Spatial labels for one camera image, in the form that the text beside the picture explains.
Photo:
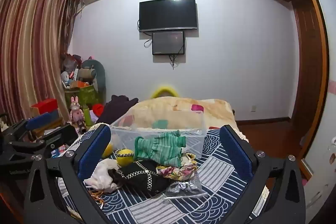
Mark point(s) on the small black monitor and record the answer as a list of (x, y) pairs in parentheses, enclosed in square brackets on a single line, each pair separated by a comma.
[(168, 43)]

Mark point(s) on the pile of toys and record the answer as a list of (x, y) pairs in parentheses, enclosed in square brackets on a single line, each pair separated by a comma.
[(71, 74)]

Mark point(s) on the green striped glove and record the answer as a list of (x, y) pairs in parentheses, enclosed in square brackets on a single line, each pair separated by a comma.
[(157, 148)]

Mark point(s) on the grey plush toy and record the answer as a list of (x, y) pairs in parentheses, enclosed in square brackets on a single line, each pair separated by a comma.
[(99, 74)]

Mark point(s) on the pink bunny doll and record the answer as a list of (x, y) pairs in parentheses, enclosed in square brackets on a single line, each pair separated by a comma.
[(76, 112)]

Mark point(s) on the blue patterned bedsheet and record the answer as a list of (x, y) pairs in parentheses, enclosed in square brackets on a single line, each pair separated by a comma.
[(210, 187)]

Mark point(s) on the wall-mounted black television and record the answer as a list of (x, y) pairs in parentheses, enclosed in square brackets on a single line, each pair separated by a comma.
[(168, 14)]

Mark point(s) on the yellow soft toy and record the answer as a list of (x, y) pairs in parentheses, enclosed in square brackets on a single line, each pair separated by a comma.
[(108, 151)]

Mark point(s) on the green bottle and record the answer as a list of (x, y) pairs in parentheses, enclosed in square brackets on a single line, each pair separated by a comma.
[(87, 116)]

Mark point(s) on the yellow tennis ball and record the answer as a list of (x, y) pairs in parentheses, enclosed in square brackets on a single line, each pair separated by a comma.
[(124, 156)]

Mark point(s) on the striped brown curtain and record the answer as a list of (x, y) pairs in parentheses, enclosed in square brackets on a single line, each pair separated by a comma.
[(31, 43)]

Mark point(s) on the white wall socket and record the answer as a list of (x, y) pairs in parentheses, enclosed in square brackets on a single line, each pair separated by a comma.
[(253, 108)]

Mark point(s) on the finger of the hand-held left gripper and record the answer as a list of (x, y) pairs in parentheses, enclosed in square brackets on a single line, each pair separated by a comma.
[(60, 136), (42, 119)]

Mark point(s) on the dark purple garment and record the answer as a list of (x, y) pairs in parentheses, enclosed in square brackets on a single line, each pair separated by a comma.
[(115, 108)]

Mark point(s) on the beige fleece blanket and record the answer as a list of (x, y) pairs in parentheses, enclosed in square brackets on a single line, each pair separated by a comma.
[(210, 111)]

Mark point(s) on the green cardboard box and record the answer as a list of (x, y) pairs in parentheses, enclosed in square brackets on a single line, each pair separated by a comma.
[(86, 95)]

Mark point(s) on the cream crochet cover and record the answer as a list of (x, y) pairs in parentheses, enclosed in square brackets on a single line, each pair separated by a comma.
[(241, 132)]

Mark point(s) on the brown wooden wardrobe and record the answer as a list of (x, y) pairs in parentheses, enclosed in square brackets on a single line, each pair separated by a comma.
[(307, 56)]

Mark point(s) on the clear plastic storage box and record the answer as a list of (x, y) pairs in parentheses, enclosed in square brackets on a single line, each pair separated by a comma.
[(168, 121)]

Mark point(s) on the silver plastic bag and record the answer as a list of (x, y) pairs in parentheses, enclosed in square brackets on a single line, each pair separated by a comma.
[(183, 186)]

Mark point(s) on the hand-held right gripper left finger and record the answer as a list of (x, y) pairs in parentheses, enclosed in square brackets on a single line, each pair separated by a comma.
[(94, 153)]

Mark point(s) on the floral fabric pouch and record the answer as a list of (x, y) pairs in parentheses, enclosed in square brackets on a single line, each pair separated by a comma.
[(170, 171)]

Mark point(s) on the red box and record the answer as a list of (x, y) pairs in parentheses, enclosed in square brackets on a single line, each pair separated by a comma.
[(44, 106)]

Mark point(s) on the white sliding door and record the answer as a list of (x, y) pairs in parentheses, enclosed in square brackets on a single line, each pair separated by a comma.
[(325, 134)]

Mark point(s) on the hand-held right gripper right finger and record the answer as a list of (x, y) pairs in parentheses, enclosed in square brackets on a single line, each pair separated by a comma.
[(236, 153)]

